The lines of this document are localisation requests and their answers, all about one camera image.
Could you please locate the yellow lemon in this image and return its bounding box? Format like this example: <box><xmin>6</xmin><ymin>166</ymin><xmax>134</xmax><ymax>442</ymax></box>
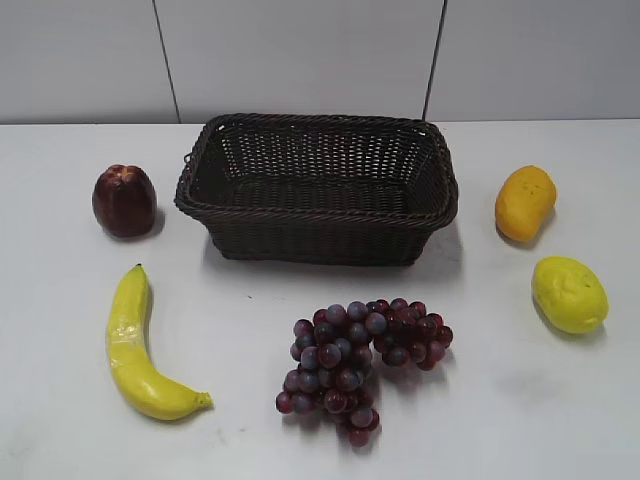
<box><xmin>531</xmin><ymin>256</ymin><xmax>609</xmax><ymax>335</ymax></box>

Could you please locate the dark woven wicker basket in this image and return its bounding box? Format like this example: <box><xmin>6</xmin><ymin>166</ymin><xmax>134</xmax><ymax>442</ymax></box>
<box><xmin>175</xmin><ymin>113</ymin><xmax>459</xmax><ymax>266</ymax></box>

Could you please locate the bunch of red grapes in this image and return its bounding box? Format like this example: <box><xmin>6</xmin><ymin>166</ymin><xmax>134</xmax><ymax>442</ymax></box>
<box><xmin>275</xmin><ymin>298</ymin><xmax>454</xmax><ymax>448</ymax></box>

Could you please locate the dark red apple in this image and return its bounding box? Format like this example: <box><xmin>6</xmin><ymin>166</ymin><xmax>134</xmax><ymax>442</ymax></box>
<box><xmin>92</xmin><ymin>164</ymin><xmax>157</xmax><ymax>238</ymax></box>

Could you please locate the orange yellow mango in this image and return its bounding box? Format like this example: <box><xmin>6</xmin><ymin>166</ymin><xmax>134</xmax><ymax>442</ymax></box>
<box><xmin>494</xmin><ymin>165</ymin><xmax>557</xmax><ymax>243</ymax></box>

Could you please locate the yellow banana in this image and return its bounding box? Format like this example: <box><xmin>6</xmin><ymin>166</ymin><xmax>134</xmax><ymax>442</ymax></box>
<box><xmin>106</xmin><ymin>264</ymin><xmax>214</xmax><ymax>421</ymax></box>

